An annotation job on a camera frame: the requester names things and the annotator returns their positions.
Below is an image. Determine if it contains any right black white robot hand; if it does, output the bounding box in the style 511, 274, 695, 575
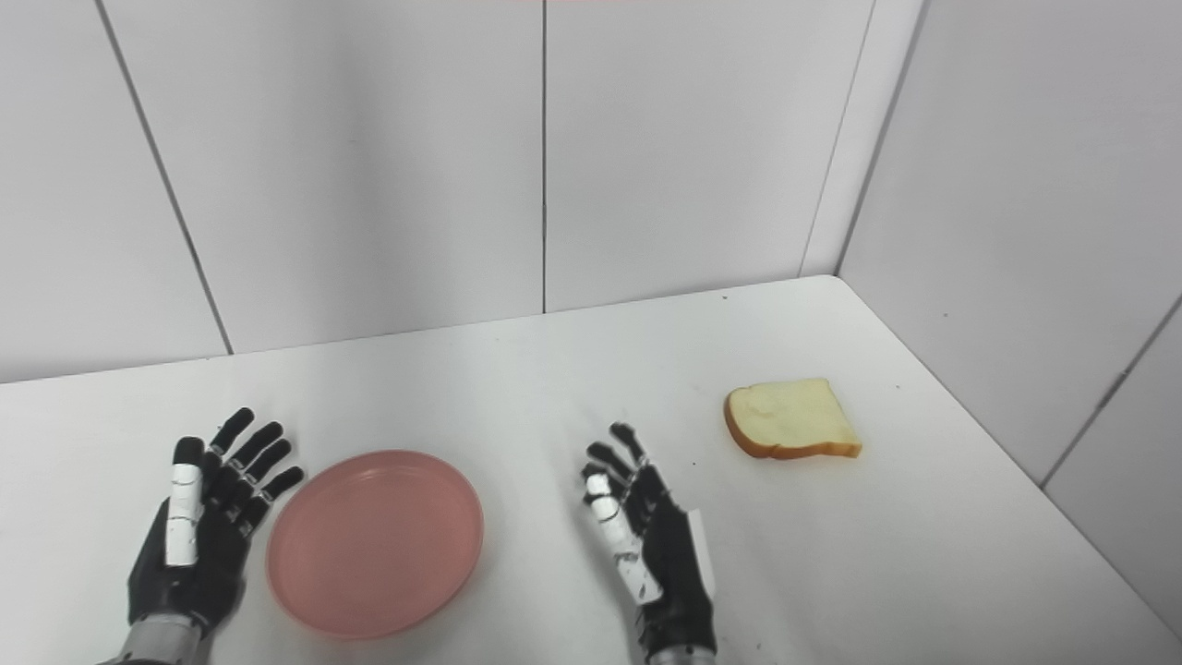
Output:
581, 422, 718, 662

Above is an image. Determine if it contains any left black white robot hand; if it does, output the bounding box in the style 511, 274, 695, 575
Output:
127, 407, 306, 638

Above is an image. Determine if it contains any pink round plate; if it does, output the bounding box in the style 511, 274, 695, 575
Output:
266, 449, 486, 641

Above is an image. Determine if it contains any slice of white bread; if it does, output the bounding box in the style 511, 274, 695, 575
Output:
723, 377, 863, 461

